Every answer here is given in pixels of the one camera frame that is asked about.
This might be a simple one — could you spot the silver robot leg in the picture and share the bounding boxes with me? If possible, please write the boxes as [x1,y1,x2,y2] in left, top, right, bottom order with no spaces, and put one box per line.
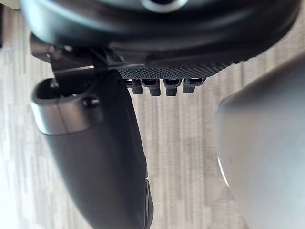
[214,66,305,229]

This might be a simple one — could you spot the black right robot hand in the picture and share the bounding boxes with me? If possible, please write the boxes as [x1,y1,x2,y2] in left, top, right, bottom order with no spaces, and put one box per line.
[20,0,301,229]

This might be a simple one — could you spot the dark furniture edge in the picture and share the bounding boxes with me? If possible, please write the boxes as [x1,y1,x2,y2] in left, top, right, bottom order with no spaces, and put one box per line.
[0,4,4,48]

